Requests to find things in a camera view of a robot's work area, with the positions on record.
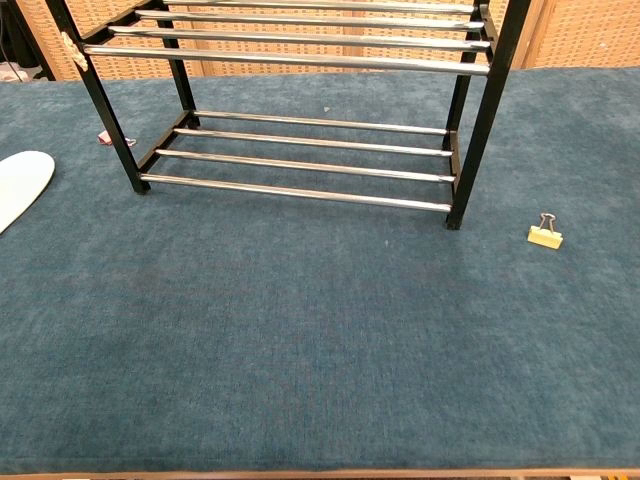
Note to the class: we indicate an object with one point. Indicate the white slipper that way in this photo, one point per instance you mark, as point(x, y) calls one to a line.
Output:
point(22, 182)

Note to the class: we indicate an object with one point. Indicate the blue carpet table cover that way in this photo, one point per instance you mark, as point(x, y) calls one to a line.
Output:
point(310, 325)

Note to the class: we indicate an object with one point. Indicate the black shoe rack chrome bars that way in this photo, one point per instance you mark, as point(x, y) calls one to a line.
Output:
point(300, 192)

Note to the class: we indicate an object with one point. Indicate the yellow binder clip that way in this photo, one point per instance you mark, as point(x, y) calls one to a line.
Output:
point(545, 238)

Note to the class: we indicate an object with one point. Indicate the wicker folding screen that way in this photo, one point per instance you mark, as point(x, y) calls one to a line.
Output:
point(575, 35)

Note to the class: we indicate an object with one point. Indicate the pink binder clip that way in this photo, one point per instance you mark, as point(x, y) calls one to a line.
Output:
point(105, 137)

